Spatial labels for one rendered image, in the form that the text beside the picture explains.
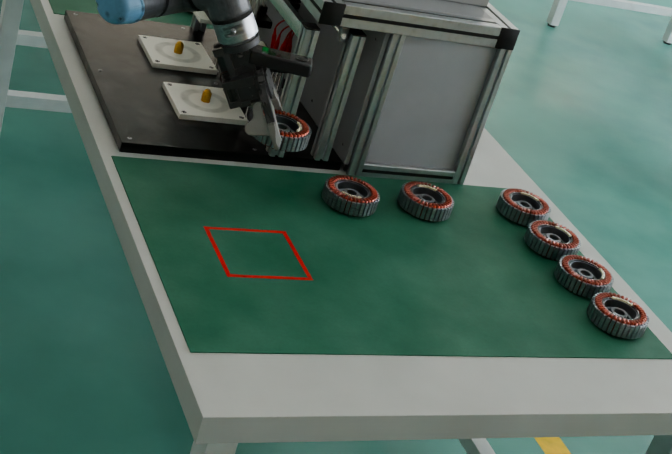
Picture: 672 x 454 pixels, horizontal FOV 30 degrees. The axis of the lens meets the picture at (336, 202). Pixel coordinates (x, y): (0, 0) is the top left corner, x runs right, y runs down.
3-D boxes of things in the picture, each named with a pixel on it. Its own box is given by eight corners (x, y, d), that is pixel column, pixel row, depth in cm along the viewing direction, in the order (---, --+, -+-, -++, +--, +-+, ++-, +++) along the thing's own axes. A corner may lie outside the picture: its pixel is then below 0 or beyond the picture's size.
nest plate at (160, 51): (152, 67, 275) (153, 62, 274) (137, 39, 287) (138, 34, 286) (216, 75, 281) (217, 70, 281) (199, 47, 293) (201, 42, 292)
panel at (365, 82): (343, 163, 259) (385, 31, 246) (252, 32, 311) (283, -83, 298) (348, 164, 260) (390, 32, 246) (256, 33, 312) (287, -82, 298)
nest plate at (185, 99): (178, 119, 256) (179, 113, 255) (161, 86, 268) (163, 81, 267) (247, 125, 262) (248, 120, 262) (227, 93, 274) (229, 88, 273)
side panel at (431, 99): (347, 175, 260) (393, 34, 246) (342, 168, 262) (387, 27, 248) (463, 185, 272) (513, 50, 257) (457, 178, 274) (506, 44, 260)
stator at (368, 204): (324, 183, 253) (329, 167, 252) (377, 200, 253) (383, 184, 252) (317, 207, 243) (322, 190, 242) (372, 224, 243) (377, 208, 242)
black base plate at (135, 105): (119, 152, 241) (121, 141, 240) (63, 18, 291) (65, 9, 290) (339, 170, 261) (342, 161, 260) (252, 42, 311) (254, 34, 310)
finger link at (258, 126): (252, 156, 229) (241, 108, 229) (283, 149, 228) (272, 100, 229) (249, 155, 226) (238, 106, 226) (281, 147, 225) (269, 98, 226)
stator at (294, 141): (247, 144, 229) (252, 126, 227) (250, 118, 239) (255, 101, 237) (306, 159, 230) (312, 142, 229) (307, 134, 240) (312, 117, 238)
